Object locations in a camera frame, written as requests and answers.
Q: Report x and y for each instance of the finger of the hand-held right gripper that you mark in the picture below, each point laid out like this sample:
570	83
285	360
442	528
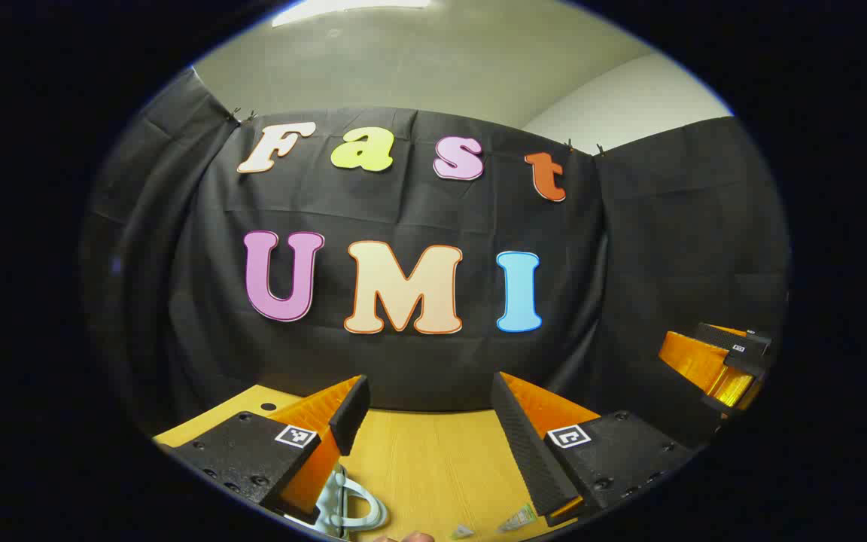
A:
738	384
693	357

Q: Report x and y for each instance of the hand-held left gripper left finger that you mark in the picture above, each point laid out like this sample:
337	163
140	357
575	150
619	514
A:
351	410

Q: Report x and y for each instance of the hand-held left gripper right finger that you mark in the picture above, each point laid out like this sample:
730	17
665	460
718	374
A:
527	444

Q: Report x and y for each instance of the light blue suitcase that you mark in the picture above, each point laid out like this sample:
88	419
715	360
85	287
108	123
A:
328	504

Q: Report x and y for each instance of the black backdrop cloth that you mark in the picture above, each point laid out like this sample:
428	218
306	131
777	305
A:
418	211

